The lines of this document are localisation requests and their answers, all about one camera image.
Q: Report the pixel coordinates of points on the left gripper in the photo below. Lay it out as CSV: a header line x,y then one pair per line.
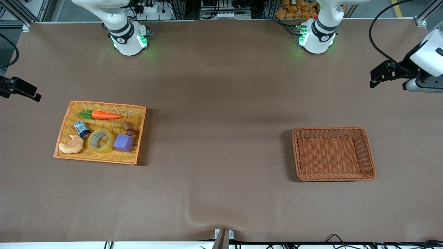
x,y
409,65

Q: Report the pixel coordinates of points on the yellow clear tape roll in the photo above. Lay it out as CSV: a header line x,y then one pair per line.
x,y
90,143

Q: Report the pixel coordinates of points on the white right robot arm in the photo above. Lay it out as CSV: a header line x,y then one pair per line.
x,y
126,38

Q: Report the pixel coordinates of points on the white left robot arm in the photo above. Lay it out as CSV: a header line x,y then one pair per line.
x,y
318,36

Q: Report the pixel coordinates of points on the small blue white can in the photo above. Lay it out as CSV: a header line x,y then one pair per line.
x,y
82,129

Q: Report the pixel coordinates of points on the toy croissant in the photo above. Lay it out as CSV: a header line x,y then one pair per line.
x,y
71,145

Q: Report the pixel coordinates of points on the orange toy carrot green leaves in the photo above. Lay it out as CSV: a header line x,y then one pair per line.
x,y
104,115

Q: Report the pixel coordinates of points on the yellow woven tray orange rim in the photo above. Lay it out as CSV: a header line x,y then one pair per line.
x,y
104,131

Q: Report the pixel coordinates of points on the brown wicker basket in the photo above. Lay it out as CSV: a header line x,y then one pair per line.
x,y
328,155

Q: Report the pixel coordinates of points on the brown toy mushroom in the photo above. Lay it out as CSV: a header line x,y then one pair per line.
x,y
129,129

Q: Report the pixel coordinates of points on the purple foam cube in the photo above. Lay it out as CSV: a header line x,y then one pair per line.
x,y
123,143

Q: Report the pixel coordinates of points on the bag of orange bread rolls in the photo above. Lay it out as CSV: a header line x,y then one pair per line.
x,y
297,9

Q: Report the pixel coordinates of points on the white power strip with plugs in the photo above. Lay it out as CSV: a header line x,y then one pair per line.
x,y
155,10

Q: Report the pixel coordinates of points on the brown table cloth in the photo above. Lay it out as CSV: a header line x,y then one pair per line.
x,y
221,193

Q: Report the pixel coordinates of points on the aluminium frame profile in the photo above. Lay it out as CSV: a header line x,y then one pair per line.
x,y
421,21
17,12

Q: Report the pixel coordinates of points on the metal camera mount clamp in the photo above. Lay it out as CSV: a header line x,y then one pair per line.
x,y
223,237

